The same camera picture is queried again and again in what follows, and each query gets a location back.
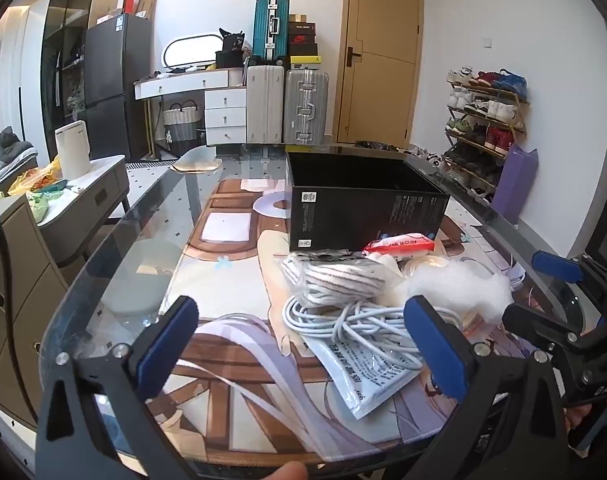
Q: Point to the person's right hand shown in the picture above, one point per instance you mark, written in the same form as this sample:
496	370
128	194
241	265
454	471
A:
578	416

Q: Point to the white fluffy stuffing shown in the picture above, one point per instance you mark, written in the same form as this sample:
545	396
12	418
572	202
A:
458	285

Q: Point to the black white patterned rug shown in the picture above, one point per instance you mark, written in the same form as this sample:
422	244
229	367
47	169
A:
148	164

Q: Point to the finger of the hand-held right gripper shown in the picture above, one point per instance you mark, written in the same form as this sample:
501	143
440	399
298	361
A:
558	265
533	322

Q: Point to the black cardboard box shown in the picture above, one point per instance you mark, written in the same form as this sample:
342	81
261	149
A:
353	210

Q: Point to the teal suitcase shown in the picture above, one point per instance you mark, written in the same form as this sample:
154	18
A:
269	25

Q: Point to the red flat box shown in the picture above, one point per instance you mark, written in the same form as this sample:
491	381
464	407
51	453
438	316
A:
129	2

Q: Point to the green plastic bag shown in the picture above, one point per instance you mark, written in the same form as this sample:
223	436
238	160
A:
43	202

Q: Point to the woven laundry basket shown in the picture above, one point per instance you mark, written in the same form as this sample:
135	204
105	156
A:
181	125

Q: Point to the wooden shoe rack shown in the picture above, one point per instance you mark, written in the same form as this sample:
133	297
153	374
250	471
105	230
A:
483	130

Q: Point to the black shoe box red mark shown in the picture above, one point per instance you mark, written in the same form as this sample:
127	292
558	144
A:
302	38

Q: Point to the black refrigerator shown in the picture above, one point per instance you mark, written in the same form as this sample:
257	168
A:
113	85

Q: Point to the clear tape roll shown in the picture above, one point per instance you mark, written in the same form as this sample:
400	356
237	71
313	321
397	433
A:
423	264

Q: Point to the silver suitcase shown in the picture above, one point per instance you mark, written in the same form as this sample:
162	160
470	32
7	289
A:
306	105

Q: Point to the red white plastic packet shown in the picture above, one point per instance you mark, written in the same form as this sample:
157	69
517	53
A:
398	246

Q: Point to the striped cloth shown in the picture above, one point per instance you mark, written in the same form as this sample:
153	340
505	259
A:
333	277

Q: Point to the group of assorted shoes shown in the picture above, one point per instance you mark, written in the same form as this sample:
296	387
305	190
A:
496	110

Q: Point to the pile of sneakers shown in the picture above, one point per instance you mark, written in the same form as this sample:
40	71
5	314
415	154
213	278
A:
423	152

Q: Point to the yellow plastic bag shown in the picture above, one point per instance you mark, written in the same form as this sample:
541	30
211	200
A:
28	177

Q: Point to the white printed plastic packet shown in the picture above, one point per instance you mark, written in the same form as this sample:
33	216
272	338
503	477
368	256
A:
363	375

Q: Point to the flat cardboard box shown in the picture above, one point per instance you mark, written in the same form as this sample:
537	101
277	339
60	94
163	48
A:
147	2

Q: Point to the oval mirror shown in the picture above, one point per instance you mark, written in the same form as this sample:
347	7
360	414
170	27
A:
193	52

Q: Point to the bed with grey bedding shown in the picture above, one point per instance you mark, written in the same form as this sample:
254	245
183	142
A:
6	160

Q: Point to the wooden door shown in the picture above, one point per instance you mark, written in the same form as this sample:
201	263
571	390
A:
383	35

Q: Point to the grey sideboard white top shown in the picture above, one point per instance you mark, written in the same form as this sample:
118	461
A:
93	195

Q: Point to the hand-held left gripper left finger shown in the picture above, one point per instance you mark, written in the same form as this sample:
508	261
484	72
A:
168	345

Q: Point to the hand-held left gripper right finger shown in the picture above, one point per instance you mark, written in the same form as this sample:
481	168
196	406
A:
433	350

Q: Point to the white electric kettle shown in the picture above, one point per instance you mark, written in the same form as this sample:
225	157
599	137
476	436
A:
72	150

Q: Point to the purple bag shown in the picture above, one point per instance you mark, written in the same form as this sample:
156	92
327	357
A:
516	185

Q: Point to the beige cabinet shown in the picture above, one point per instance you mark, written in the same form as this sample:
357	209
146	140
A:
18	270

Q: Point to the person's left hand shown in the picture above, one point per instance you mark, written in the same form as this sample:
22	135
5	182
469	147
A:
283	471

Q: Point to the dark glass cabinet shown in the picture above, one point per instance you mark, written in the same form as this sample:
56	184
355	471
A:
68	35

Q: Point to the white desk with drawers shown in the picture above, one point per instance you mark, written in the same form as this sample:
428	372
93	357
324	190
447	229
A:
223	110

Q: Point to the anime printed table mat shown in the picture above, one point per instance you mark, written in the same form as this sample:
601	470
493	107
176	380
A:
233	410

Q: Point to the white suitcase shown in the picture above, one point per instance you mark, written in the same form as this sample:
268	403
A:
264	105

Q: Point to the brown cardboard shoe box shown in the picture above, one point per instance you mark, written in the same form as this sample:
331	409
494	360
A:
298	18

